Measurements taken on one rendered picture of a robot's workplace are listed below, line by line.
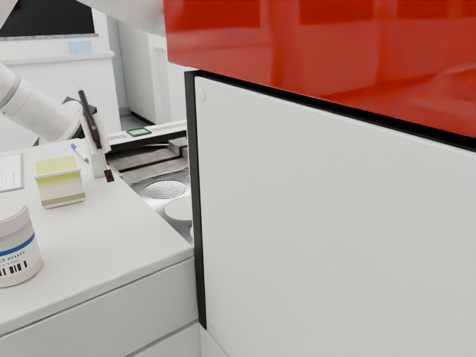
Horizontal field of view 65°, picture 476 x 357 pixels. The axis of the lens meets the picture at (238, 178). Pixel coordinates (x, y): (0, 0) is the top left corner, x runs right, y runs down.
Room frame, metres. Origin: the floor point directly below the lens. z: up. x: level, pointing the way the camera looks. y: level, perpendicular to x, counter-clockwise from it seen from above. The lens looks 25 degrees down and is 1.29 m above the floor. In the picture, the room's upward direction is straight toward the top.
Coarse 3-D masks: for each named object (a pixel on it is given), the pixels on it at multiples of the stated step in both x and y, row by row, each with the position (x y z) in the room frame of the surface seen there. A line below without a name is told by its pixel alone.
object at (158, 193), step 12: (156, 180) 0.83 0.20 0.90; (168, 180) 0.83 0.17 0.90; (180, 180) 0.83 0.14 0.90; (144, 192) 0.76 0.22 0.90; (156, 192) 0.76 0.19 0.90; (168, 192) 0.76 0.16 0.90; (180, 192) 0.76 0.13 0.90; (156, 204) 0.71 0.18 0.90; (168, 216) 0.65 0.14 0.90; (180, 228) 0.61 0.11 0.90; (192, 240) 0.57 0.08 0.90
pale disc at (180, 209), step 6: (180, 198) 0.73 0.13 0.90; (186, 198) 0.73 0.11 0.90; (168, 204) 0.71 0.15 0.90; (174, 204) 0.71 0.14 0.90; (180, 204) 0.71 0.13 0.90; (186, 204) 0.71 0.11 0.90; (168, 210) 0.68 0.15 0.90; (174, 210) 0.68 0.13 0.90; (180, 210) 0.68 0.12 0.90; (186, 210) 0.68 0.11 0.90; (174, 216) 0.66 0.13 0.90; (180, 216) 0.66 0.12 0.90; (186, 216) 0.66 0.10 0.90
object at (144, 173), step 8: (176, 160) 1.00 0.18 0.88; (184, 160) 1.00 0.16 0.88; (144, 168) 0.95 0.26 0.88; (152, 168) 0.95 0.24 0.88; (160, 168) 0.95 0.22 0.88; (168, 168) 0.95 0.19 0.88; (176, 168) 0.95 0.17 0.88; (128, 176) 0.89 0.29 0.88; (136, 176) 0.89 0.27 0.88; (144, 176) 0.89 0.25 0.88
